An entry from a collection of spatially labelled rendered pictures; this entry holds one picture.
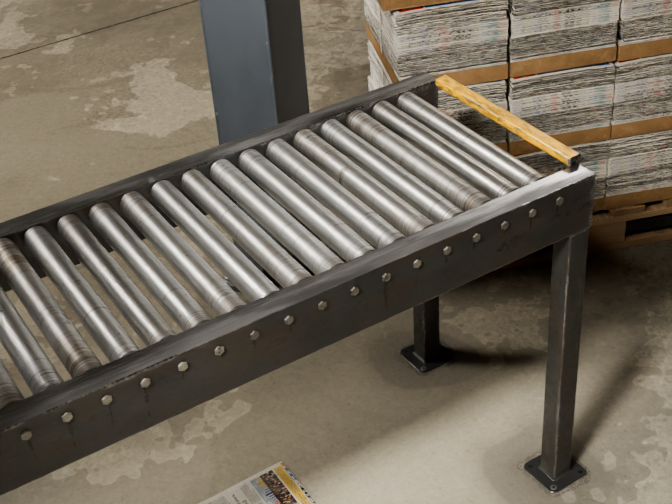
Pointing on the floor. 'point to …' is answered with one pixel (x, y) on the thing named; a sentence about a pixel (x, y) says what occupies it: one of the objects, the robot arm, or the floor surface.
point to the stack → (550, 87)
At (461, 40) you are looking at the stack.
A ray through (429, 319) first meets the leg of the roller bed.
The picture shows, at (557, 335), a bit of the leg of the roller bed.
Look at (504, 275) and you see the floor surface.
